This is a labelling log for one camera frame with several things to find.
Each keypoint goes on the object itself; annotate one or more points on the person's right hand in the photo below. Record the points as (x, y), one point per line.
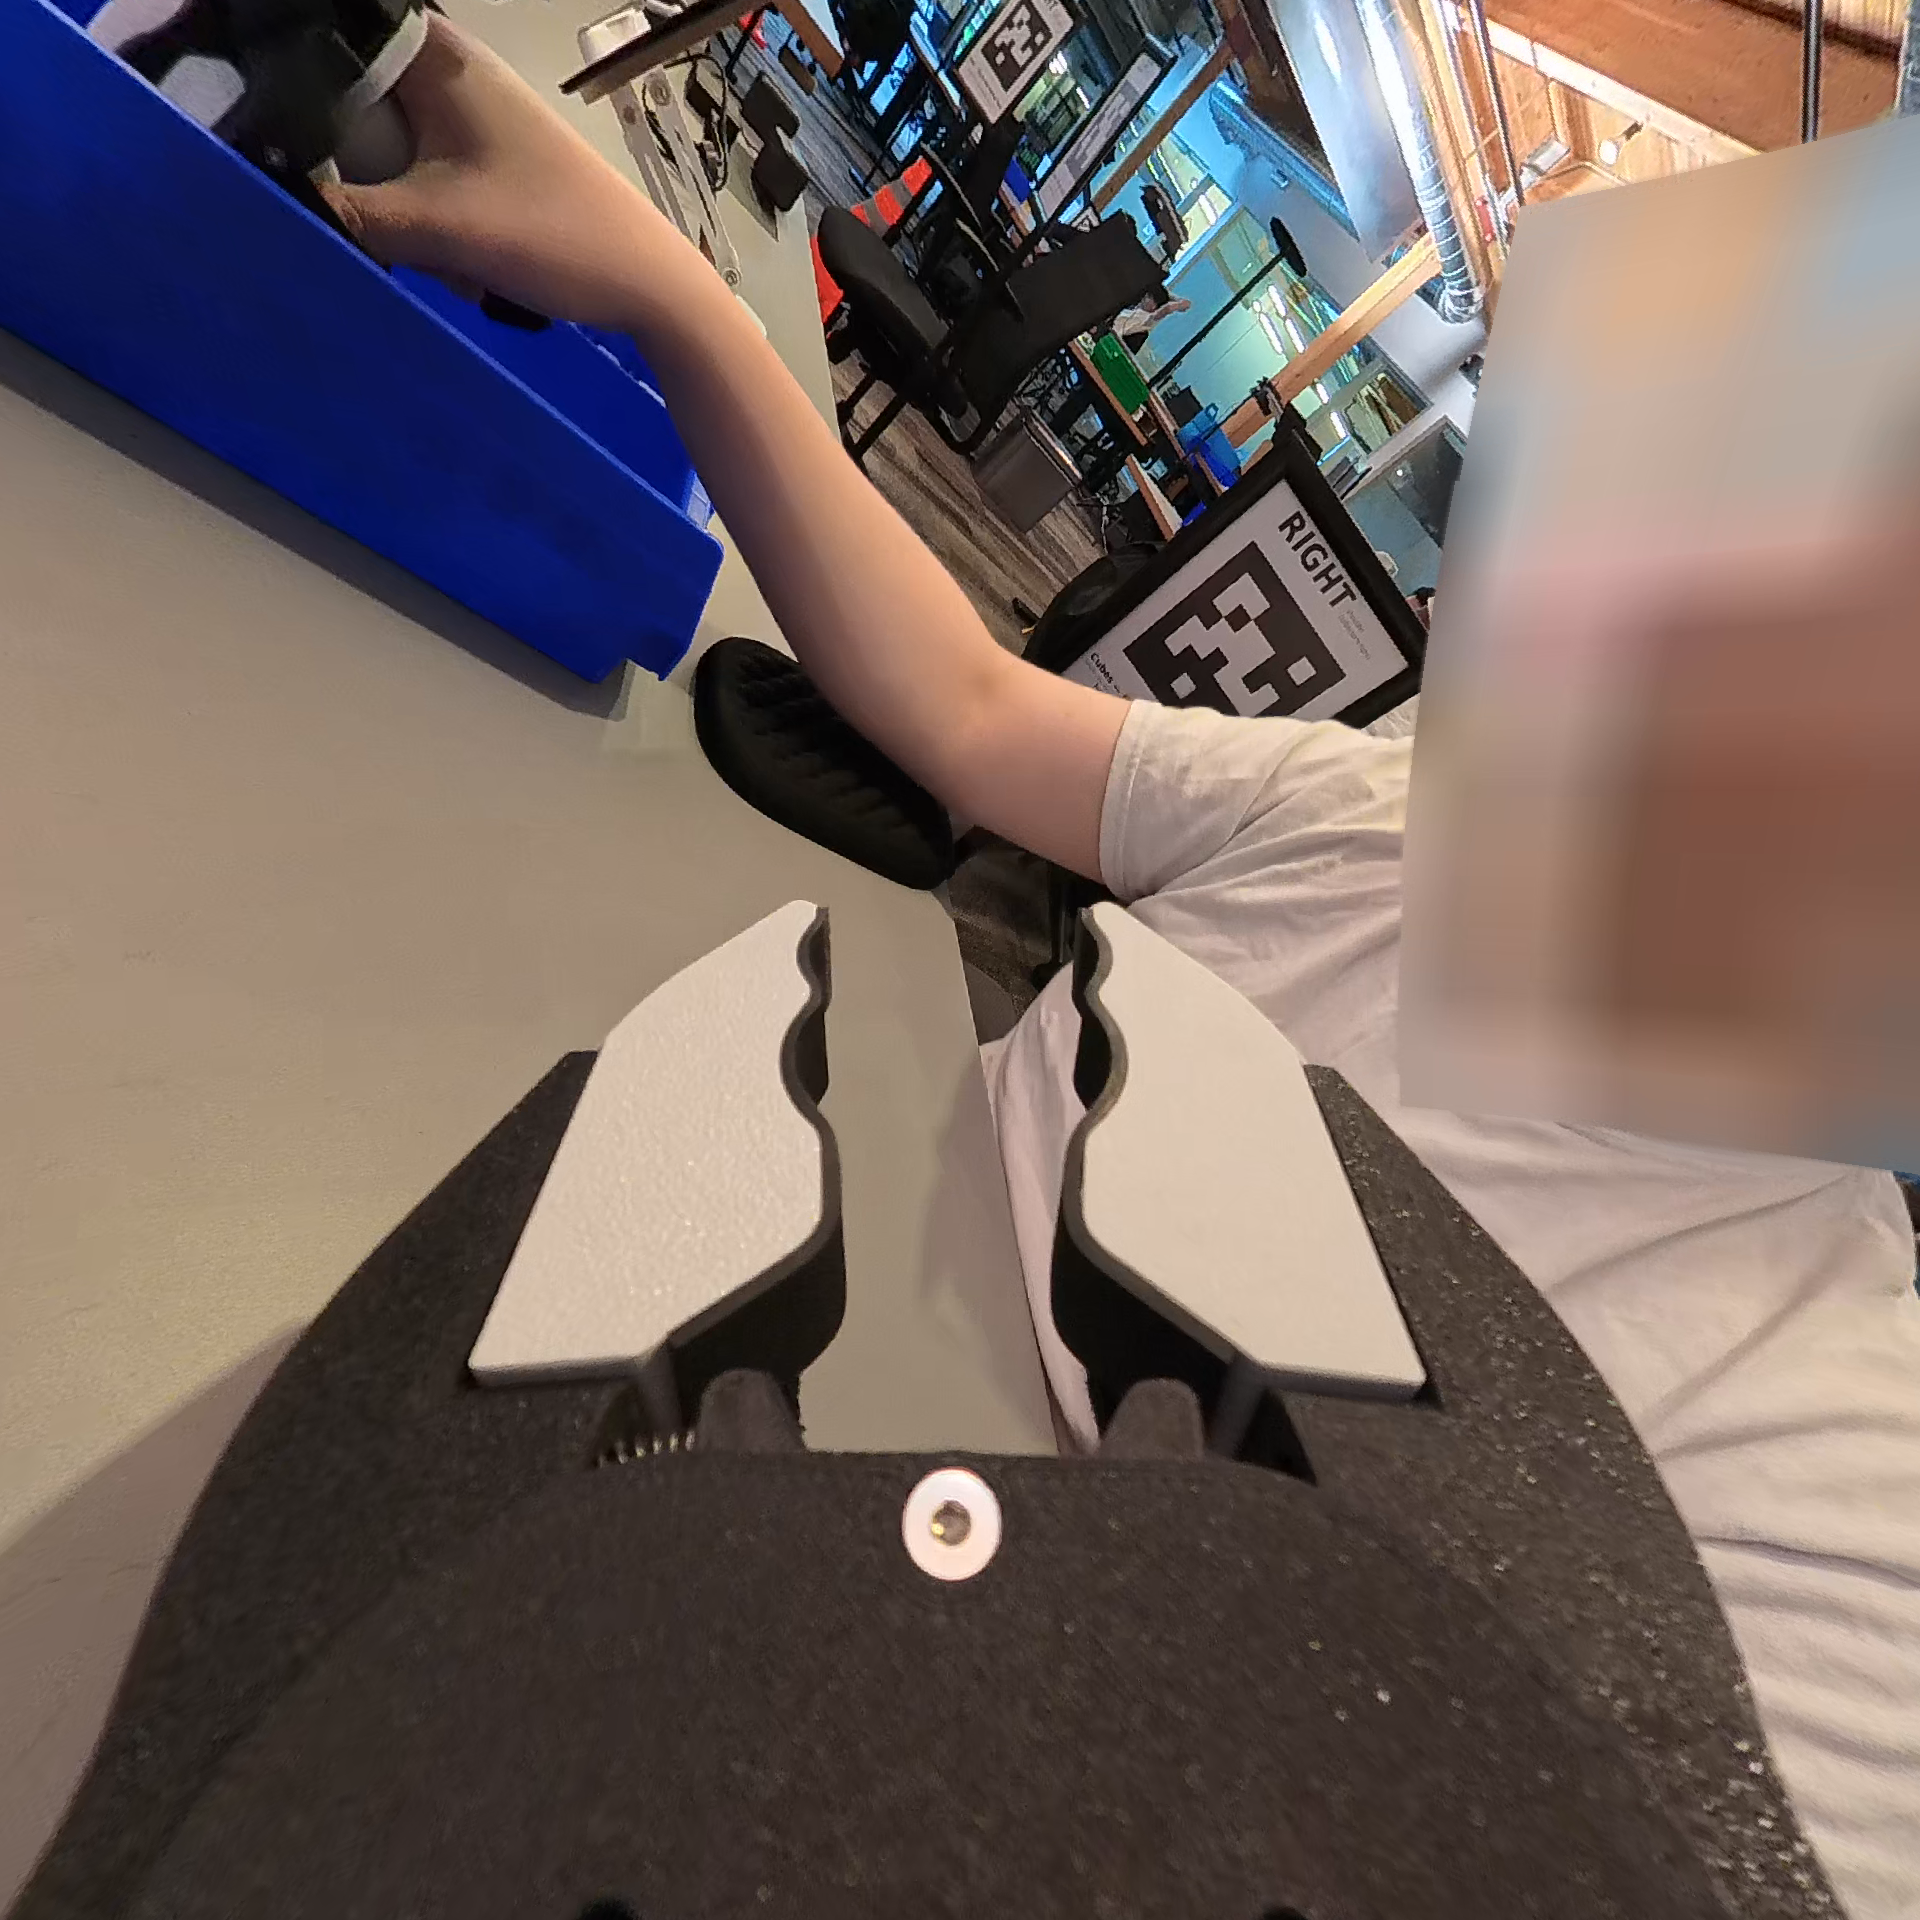
(511, 210)

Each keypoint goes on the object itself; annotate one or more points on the silver ventilation duct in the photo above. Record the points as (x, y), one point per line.
(1449, 225)

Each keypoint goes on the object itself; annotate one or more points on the black office chair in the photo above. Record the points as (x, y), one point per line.
(961, 314)

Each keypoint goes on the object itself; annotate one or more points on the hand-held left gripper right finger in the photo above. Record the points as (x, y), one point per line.
(1231, 1185)

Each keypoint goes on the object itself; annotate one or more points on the blue plastic bin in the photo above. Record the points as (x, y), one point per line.
(300, 345)

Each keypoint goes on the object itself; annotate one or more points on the person's right forearm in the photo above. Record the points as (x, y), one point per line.
(840, 525)

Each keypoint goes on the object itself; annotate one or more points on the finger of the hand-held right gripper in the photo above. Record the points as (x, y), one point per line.
(139, 19)
(203, 90)

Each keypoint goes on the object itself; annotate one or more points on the black ribbed armrest pad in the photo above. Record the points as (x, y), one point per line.
(794, 750)

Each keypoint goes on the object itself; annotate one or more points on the red office chair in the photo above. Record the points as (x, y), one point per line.
(900, 194)

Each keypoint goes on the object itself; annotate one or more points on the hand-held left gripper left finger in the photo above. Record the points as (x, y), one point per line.
(661, 1171)

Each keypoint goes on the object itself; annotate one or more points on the grey metal cabinet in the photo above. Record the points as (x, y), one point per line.
(1029, 480)

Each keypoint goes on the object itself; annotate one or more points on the small printed tag sign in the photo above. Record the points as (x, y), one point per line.
(1020, 45)

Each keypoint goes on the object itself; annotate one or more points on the large framed printed tag sign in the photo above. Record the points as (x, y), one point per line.
(1244, 631)

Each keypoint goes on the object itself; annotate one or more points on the white metal frame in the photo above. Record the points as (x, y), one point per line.
(674, 164)

